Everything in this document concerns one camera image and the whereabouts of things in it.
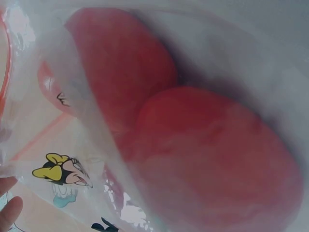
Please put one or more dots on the transparent plastic bag, cartoon print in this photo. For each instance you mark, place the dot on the transparent plastic bag, cartoon print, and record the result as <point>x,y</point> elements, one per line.
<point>205,154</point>

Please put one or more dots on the person's left hand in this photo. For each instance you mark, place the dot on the person's left hand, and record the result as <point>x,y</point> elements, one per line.
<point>11,209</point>

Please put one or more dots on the person's left fingers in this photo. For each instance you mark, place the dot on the person's left fingers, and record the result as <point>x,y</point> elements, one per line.
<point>11,209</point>

